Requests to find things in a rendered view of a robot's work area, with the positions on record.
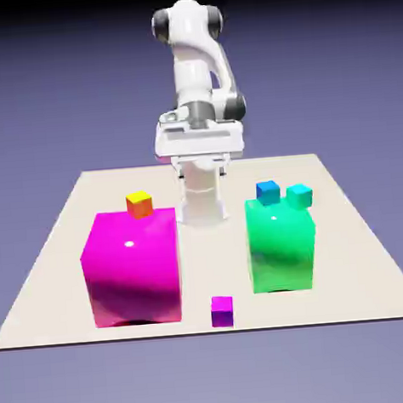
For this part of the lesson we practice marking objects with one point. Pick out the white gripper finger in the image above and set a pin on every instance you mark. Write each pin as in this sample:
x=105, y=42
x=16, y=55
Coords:
x=177, y=169
x=224, y=165

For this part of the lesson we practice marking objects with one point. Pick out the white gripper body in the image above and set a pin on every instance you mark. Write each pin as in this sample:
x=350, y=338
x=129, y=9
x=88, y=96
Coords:
x=198, y=141

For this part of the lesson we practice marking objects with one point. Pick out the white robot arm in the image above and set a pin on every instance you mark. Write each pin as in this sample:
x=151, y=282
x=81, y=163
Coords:
x=193, y=48

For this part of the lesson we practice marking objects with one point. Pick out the small blue cube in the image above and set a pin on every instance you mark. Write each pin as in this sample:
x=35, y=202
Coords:
x=268, y=192

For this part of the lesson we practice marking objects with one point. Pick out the small orange cube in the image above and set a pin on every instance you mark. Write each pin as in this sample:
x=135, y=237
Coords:
x=139, y=205

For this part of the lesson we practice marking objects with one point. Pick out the small cyan cube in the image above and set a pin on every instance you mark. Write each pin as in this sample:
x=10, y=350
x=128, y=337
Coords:
x=300, y=196

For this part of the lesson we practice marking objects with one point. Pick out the small purple cube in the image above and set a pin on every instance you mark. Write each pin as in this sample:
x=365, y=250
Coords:
x=222, y=311

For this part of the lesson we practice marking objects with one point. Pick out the large green box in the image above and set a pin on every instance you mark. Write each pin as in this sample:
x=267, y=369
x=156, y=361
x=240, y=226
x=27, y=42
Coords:
x=280, y=246

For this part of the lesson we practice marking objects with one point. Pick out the large magenta box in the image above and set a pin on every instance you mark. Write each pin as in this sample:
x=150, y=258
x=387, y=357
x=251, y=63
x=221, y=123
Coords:
x=131, y=268

